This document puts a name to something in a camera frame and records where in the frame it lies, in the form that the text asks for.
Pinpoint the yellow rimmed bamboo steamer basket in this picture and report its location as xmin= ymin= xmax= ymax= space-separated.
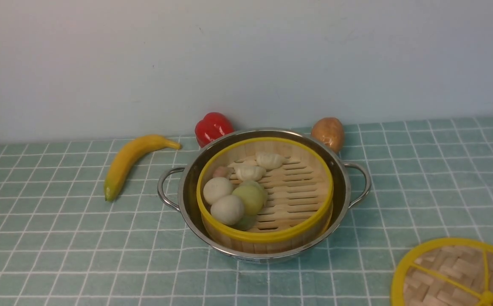
xmin=196 ymin=134 xmax=334 ymax=254

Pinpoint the yellow bamboo steamer lid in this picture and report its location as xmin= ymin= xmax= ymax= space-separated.
xmin=390 ymin=238 xmax=493 ymax=306

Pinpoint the stainless steel pot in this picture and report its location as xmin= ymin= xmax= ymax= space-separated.
xmin=157 ymin=128 xmax=372 ymax=264

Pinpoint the white dumpling front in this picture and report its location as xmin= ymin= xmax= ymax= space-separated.
xmin=234 ymin=164 xmax=266 ymax=181

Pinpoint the white dumpling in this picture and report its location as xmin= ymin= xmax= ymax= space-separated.
xmin=234 ymin=164 xmax=266 ymax=181
xmin=256 ymin=152 xmax=286 ymax=171

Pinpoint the white dumpling rear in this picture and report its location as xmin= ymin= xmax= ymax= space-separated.
xmin=256 ymin=152 xmax=286 ymax=171

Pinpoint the pink dumpling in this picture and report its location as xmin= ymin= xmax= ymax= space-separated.
xmin=212 ymin=166 xmax=234 ymax=179

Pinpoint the red bell pepper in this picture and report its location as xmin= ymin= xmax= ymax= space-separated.
xmin=194 ymin=112 xmax=235 ymax=148

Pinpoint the white bun left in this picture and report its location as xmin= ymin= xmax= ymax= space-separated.
xmin=203 ymin=177 xmax=234 ymax=205

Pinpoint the white bun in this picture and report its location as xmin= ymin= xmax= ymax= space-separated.
xmin=203 ymin=177 xmax=234 ymax=205
xmin=211 ymin=194 xmax=245 ymax=225

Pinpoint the yellow green bun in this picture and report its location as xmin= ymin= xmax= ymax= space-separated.
xmin=232 ymin=181 xmax=268 ymax=215

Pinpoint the white bun right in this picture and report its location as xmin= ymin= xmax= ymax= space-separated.
xmin=211 ymin=194 xmax=245 ymax=225

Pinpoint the pale green dumpling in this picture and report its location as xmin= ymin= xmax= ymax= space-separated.
xmin=231 ymin=215 xmax=258 ymax=231

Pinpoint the brown potato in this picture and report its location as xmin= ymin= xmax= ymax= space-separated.
xmin=310 ymin=117 xmax=345 ymax=154

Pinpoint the yellow banana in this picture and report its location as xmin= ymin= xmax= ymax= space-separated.
xmin=103 ymin=134 xmax=182 ymax=202

